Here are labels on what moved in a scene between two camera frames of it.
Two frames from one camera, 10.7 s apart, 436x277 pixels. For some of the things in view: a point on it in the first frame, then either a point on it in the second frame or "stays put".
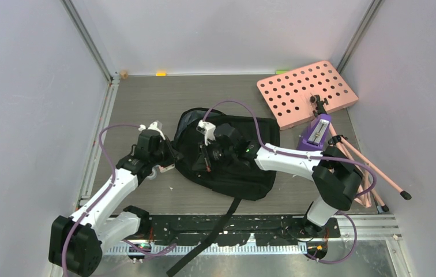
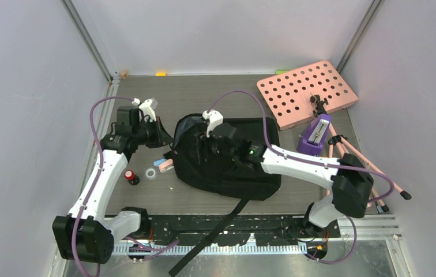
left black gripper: (173, 156) → (162, 138)
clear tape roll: (153, 176) stays put
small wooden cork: (124, 74) stays put
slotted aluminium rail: (210, 249) stays put
